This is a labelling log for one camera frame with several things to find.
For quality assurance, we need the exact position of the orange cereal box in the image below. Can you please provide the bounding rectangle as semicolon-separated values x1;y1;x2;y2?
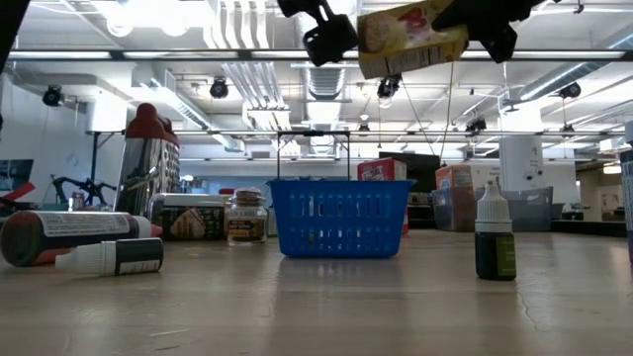
434;164;474;232

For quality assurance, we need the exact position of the black food colouring dropper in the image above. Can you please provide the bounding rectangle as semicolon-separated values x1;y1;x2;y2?
53;236;165;277

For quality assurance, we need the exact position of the red flat bar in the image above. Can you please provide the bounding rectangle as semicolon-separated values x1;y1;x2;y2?
0;181;37;203

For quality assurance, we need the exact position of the dark wall screen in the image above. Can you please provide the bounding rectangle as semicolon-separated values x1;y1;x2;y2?
0;158;35;192

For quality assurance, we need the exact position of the black overhead crossbar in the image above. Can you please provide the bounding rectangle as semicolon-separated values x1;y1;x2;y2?
7;47;633;62

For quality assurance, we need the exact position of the green food colouring dropper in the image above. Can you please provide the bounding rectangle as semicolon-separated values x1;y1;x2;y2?
474;180;518;282

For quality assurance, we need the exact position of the small glass spice jar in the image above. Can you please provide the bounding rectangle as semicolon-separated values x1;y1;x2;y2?
226;186;269;247

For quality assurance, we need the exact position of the red food colouring bottle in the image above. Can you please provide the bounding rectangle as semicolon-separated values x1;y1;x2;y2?
0;210;163;268

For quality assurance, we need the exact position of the blue plastic basket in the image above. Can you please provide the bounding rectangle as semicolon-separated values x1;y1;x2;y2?
267;178;415;259

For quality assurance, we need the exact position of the large black monitor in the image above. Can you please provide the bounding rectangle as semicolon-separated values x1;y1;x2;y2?
378;150;442;195

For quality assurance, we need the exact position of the black metal stand frame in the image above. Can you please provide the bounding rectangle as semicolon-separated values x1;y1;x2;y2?
275;130;352;180

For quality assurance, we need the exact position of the black table frame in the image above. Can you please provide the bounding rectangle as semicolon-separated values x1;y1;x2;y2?
550;220;628;238

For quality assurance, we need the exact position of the Froot Loops cereal box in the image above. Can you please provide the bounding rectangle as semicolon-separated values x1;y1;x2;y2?
356;156;410;235

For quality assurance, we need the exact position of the clear box of snack boxes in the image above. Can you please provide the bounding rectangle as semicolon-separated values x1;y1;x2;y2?
430;185;555;232

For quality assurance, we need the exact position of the yellow Corn Pops box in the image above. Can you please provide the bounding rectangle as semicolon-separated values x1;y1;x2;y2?
355;0;470;80

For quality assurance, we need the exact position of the steel box grater red handle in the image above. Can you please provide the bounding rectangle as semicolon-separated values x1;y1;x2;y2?
113;102;182;217

